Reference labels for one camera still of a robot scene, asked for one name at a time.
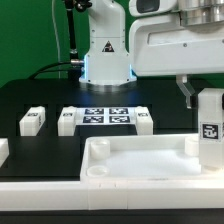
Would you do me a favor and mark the white front obstacle rail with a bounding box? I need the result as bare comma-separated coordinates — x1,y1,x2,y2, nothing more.
0,180,224,211

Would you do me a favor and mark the white desk top tray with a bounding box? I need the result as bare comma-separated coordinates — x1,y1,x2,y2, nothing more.
80,134,224,181

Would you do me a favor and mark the fiducial marker sheet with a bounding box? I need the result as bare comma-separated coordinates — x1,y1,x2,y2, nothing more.
76,107,136,125

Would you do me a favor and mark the white left obstacle block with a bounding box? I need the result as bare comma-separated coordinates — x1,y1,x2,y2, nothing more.
0,138,9,167

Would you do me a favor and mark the white cable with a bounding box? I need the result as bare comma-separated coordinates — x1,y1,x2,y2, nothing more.
50,0,63,79

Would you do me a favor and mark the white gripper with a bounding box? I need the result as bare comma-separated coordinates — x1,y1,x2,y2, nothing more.
129,14,224,109

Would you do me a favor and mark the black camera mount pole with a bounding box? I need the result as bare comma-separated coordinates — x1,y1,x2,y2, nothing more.
63,0,92,80

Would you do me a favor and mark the black cable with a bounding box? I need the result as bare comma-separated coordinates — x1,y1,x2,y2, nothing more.
28,62,83,80

